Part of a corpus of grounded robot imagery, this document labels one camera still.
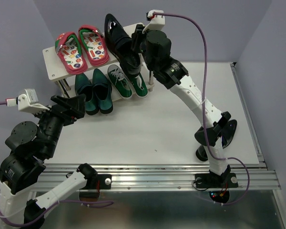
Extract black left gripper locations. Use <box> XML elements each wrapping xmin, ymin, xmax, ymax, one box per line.
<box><xmin>34</xmin><ymin>92</ymin><xmax>89</xmax><ymax>156</ymax></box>

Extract black patent loafer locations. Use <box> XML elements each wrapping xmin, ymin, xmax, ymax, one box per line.
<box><xmin>104</xmin><ymin>13</ymin><xmax>141</xmax><ymax>77</ymax></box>
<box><xmin>195</xmin><ymin>119</ymin><xmax>237</xmax><ymax>162</ymax></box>

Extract dark green leather loafer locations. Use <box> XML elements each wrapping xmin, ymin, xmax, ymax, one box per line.
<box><xmin>92</xmin><ymin>69</ymin><xmax>113</xmax><ymax>114</ymax></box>

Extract green canvas sneaker white laces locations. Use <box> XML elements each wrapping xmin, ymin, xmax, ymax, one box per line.
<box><xmin>130</xmin><ymin>74</ymin><xmax>148</xmax><ymax>98</ymax></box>

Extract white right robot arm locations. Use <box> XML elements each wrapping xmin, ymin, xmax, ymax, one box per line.
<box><xmin>132</xmin><ymin>24</ymin><xmax>231</xmax><ymax>186</ymax></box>

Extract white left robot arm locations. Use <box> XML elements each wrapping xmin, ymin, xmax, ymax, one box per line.
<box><xmin>0</xmin><ymin>94</ymin><xmax>97</xmax><ymax>229</ymax></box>

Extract white two-tier shoe shelf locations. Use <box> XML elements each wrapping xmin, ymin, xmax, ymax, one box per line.
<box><xmin>42</xmin><ymin>22</ymin><xmax>155</xmax><ymax>102</ymax></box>

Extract red patterned slipper right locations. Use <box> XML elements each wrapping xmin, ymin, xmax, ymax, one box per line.
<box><xmin>78</xmin><ymin>24</ymin><xmax>110</xmax><ymax>66</ymax></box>

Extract red patterned slipper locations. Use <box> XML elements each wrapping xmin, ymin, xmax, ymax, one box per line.
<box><xmin>78</xmin><ymin>24</ymin><xmax>110</xmax><ymax>66</ymax></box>
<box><xmin>54</xmin><ymin>32</ymin><xmax>88</xmax><ymax>75</ymax></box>

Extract red patterned slipper left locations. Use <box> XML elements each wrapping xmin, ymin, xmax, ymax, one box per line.
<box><xmin>54</xmin><ymin>32</ymin><xmax>88</xmax><ymax>75</ymax></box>

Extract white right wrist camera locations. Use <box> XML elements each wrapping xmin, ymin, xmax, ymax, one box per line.
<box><xmin>143</xmin><ymin>10</ymin><xmax>165</xmax><ymax>33</ymax></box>

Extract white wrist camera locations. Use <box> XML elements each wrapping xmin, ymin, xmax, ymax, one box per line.
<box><xmin>143</xmin><ymin>10</ymin><xmax>165</xmax><ymax>33</ymax></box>
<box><xmin>5</xmin><ymin>89</ymin><xmax>50</xmax><ymax>115</ymax></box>

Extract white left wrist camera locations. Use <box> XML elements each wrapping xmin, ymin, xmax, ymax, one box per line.
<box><xmin>5</xmin><ymin>89</ymin><xmax>50</xmax><ymax>115</ymax></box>

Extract aluminium front mounting rail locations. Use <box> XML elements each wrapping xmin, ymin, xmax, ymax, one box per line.
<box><xmin>33</xmin><ymin>163</ymin><xmax>281</xmax><ymax>192</ymax></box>

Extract aluminium table edge rail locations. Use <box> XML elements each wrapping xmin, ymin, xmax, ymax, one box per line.
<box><xmin>230</xmin><ymin>62</ymin><xmax>260</xmax><ymax>153</ymax></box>

